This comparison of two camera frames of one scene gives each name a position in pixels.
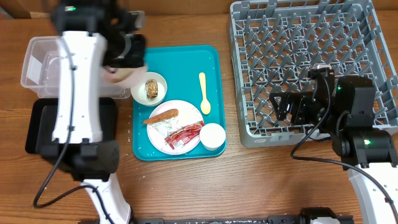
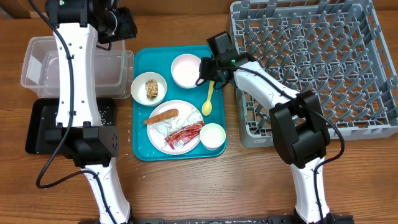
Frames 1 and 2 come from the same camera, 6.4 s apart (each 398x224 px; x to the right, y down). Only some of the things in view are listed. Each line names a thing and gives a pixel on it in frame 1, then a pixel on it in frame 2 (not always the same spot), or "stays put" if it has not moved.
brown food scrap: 152,89 stays put
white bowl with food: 151,91 stays put
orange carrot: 169,114 stays put
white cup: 212,136 stays put
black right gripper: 298,99 -> 205,74
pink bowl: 118,77 -> 185,70
